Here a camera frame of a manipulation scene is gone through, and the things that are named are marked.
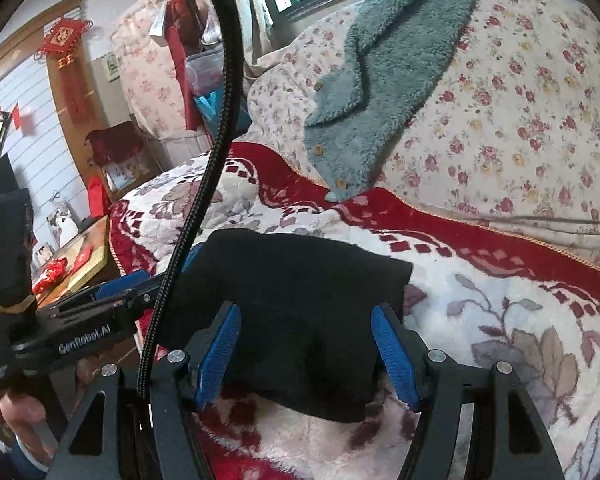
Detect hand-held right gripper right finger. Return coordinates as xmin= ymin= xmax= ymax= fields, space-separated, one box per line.
xmin=371 ymin=302 xmax=566 ymax=480

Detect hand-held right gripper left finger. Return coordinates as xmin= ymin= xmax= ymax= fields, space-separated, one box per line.
xmin=45 ymin=301 xmax=242 ymax=480

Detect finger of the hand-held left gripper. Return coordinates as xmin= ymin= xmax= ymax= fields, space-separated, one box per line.
xmin=130 ymin=246 xmax=203 ymax=312
xmin=50 ymin=269 xmax=153 ymax=318

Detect black pants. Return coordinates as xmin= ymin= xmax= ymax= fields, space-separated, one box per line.
xmin=155 ymin=228 xmax=414 ymax=423

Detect person's left hand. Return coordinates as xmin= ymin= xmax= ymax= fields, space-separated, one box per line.
xmin=0 ymin=392 xmax=57 ymax=467

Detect wooden table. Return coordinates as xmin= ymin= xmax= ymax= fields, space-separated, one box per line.
xmin=35 ymin=215 xmax=122 ymax=302

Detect red bag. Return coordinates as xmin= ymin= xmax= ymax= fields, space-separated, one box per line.
xmin=87 ymin=175 xmax=109 ymax=219

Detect red and white floral blanket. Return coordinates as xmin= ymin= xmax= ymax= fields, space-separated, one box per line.
xmin=109 ymin=141 xmax=600 ymax=480

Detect dark red cloth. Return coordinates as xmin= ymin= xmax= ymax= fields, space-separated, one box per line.
xmin=86 ymin=127 xmax=148 ymax=168

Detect blue bag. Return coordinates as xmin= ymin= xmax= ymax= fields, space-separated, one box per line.
xmin=195 ymin=87 xmax=253 ymax=133

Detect black monitor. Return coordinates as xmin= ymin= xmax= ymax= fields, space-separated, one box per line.
xmin=0 ymin=152 xmax=31 ymax=211

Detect clear plastic container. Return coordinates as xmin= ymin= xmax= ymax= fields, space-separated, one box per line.
xmin=184 ymin=50 xmax=226 ymax=98

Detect folded floral bedding pile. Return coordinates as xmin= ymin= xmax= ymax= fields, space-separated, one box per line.
xmin=111 ymin=0 xmax=216 ymax=142

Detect red hanging cloth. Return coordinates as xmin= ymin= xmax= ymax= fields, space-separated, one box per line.
xmin=166 ymin=0 xmax=202 ymax=131

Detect red knot ornament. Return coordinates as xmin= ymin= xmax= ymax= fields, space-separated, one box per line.
xmin=34 ymin=17 xmax=93 ymax=117

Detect beige curtain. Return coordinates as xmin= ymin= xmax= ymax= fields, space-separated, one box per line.
xmin=242 ymin=0 xmax=277 ymax=67

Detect floral quilt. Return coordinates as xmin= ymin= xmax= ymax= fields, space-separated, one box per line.
xmin=247 ymin=0 xmax=600 ymax=276

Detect teal fleece cardigan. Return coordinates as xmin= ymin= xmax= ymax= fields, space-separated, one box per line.
xmin=304 ymin=0 xmax=501 ymax=203

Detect black braided cable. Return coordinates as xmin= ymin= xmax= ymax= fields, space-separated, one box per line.
xmin=136 ymin=0 xmax=243 ymax=398

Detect thin grey cable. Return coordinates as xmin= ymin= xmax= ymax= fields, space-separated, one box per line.
xmin=475 ymin=212 xmax=600 ymax=237

